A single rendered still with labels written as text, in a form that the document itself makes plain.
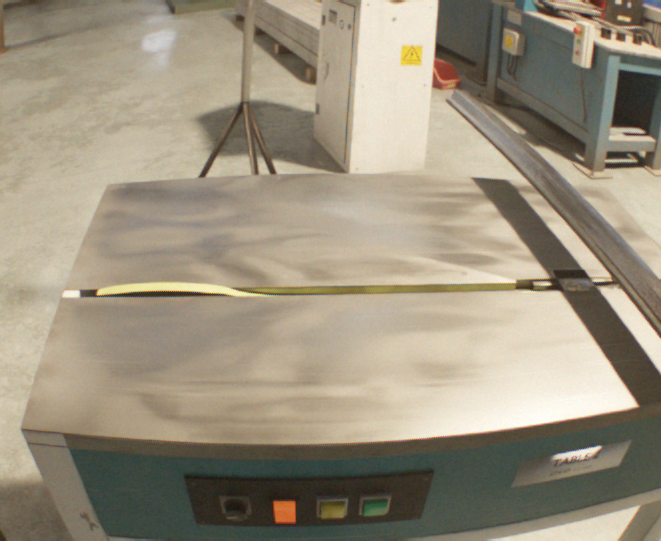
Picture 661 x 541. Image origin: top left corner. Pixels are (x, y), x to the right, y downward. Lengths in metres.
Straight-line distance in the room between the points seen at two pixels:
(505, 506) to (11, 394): 1.43
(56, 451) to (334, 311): 0.37
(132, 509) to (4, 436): 1.05
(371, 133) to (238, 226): 1.89
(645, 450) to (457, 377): 0.29
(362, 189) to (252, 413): 0.49
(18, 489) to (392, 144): 2.09
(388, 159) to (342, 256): 2.01
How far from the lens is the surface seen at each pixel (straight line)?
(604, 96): 3.26
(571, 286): 0.89
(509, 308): 0.82
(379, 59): 2.69
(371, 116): 2.76
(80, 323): 0.78
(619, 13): 5.30
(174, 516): 0.73
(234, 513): 0.68
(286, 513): 0.68
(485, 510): 0.77
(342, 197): 1.01
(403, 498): 0.70
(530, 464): 0.72
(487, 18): 4.49
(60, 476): 0.71
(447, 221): 0.98
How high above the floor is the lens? 1.19
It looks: 33 degrees down
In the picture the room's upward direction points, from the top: 4 degrees clockwise
